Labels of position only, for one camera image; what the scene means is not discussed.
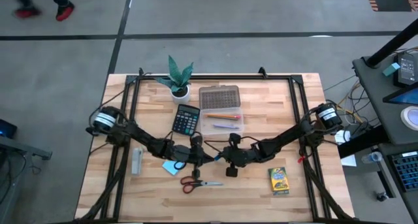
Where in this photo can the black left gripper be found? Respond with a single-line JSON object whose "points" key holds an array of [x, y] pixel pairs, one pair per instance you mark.
{"points": [[179, 158]]}

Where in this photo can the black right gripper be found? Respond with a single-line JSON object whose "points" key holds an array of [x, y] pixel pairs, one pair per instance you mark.
{"points": [[256, 153]]}

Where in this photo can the small blue eraser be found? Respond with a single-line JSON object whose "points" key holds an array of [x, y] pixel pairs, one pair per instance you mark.
{"points": [[217, 157]]}

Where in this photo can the lavender pen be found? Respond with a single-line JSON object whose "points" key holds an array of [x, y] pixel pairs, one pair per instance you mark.
{"points": [[225, 126]]}

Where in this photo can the light blue sticky note pad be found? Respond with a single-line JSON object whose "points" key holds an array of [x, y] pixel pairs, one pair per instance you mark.
{"points": [[168, 168]]}

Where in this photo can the orange pencil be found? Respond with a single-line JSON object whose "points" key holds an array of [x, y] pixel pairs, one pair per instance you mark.
{"points": [[222, 116]]}

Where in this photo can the yellow green crayon box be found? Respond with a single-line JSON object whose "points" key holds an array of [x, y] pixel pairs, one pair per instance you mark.
{"points": [[278, 181]]}

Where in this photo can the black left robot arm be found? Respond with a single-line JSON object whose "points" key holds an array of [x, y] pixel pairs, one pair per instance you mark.
{"points": [[143, 137]]}

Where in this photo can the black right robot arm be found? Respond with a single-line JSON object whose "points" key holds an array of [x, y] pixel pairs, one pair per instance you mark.
{"points": [[284, 139]]}

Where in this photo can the black desk calculator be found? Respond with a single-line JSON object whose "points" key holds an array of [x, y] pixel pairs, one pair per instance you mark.
{"points": [[186, 121]]}

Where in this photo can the clear plastic pencil case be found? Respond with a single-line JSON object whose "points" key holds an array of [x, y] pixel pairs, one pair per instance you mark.
{"points": [[218, 98]]}

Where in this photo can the grey stapler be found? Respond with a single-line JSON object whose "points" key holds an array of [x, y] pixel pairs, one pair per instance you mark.
{"points": [[137, 162]]}

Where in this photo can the green plant in white pot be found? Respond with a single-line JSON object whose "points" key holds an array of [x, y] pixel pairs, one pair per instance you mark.
{"points": [[180, 95]]}

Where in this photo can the white power adapter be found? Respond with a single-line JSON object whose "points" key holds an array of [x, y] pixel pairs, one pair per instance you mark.
{"points": [[342, 136]]}

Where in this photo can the white paper sheet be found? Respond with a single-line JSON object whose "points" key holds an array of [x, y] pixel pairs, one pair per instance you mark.
{"points": [[349, 161]]}

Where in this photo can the clear water bottle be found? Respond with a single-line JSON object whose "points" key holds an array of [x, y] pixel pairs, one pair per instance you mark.
{"points": [[372, 157]]}

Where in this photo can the dark grey side desk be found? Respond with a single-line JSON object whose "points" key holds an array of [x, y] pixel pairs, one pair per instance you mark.
{"points": [[375, 96]]}

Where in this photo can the black caster wheel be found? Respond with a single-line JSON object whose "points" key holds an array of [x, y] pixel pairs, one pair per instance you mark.
{"points": [[381, 196]]}

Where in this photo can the keyboard with lit keys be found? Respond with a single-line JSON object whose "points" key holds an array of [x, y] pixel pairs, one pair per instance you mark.
{"points": [[406, 170]]}

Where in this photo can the grey side table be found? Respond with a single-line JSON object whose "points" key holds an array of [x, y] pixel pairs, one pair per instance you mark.
{"points": [[19, 147]]}

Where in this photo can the small teal box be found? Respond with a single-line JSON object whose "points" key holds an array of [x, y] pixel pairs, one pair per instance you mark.
{"points": [[391, 69]]}

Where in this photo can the white round disc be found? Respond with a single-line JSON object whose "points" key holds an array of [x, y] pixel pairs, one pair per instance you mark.
{"points": [[411, 117]]}

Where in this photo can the tablet with blue screen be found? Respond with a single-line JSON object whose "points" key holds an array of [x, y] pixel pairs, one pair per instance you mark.
{"points": [[406, 97]]}

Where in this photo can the black device with blue light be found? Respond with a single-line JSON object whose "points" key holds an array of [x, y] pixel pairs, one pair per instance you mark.
{"points": [[8, 129]]}

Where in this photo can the black diagonal pole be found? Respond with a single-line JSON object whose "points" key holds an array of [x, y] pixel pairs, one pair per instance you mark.
{"points": [[392, 44]]}

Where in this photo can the black device with label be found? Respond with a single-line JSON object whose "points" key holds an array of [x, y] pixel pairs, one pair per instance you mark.
{"points": [[406, 69]]}

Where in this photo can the person's red shoes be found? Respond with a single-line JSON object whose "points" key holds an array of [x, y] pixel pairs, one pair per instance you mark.
{"points": [[63, 11]]}

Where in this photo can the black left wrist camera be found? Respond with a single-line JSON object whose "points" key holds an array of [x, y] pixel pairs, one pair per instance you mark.
{"points": [[185, 154]]}

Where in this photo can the black aluminium table frame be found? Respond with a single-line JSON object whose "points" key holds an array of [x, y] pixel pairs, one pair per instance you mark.
{"points": [[245, 77]]}

